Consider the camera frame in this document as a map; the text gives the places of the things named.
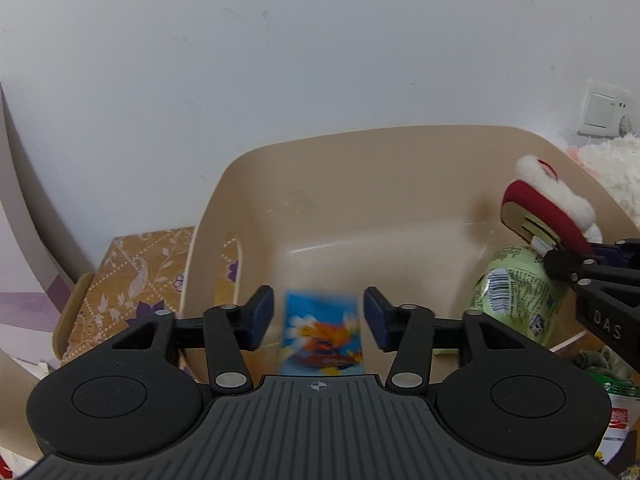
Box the beige plastic bin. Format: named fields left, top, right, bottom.
left=179, top=125, right=640, bottom=383

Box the red and white packet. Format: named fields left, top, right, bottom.
left=596, top=392, right=640, bottom=467

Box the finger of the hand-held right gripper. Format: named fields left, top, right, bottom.
left=543, top=247, right=640, bottom=377
left=588, top=238, right=640, bottom=267

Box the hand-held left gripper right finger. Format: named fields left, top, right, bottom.
left=363, top=286, right=545, bottom=394

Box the blue snack packet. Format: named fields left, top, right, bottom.
left=280, top=289, right=366, bottom=377

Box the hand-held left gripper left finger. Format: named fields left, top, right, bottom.
left=107, top=285, right=275, bottom=395

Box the brown floral patterned box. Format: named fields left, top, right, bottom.
left=60, top=227, right=197, bottom=367

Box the grey green cloth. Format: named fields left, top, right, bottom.
left=572, top=347, right=627, bottom=377

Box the red plush santa hat clip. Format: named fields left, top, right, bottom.
left=500, top=155, right=604, bottom=262

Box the green paper cup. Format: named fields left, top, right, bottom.
left=467, top=245, right=571, bottom=347

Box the white wall switch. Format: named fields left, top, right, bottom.
left=578, top=79, right=640, bottom=139

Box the green and white packet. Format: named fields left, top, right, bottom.
left=590, top=372, right=640, bottom=397

